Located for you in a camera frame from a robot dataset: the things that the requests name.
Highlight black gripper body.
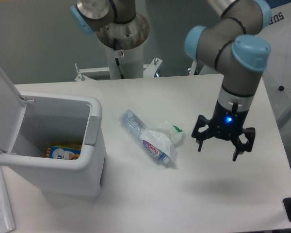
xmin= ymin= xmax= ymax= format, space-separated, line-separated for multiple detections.
xmin=210 ymin=101 xmax=249 ymax=141

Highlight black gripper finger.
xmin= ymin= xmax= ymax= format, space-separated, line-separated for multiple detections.
xmin=191 ymin=115 xmax=214 ymax=152
xmin=231 ymin=127 xmax=256 ymax=162

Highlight white push-lid trash can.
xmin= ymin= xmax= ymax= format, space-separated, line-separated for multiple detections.
xmin=0 ymin=67 xmax=106 ymax=197

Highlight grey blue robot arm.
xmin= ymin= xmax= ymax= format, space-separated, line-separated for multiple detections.
xmin=70 ymin=0 xmax=272 ymax=159

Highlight crumpled white plastic wrapper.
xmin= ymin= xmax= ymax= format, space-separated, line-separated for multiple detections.
xmin=140 ymin=120 xmax=184 ymax=168

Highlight white Superior umbrella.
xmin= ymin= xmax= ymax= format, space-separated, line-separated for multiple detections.
xmin=198 ymin=0 xmax=291 ymax=129

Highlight clear plastic water bottle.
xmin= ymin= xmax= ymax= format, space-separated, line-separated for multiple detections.
xmin=119 ymin=109 xmax=172 ymax=165

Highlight yellow blue snack box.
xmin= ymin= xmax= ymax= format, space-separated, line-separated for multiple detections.
xmin=45 ymin=142 xmax=82 ymax=160

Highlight white metal base frame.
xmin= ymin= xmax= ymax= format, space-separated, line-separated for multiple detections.
xmin=74 ymin=57 xmax=203 ymax=82

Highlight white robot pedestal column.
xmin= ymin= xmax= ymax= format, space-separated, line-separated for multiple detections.
xmin=96 ymin=13 xmax=150 ymax=79

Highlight black cable on pedestal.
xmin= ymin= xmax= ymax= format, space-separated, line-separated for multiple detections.
xmin=113 ymin=38 xmax=125 ymax=80

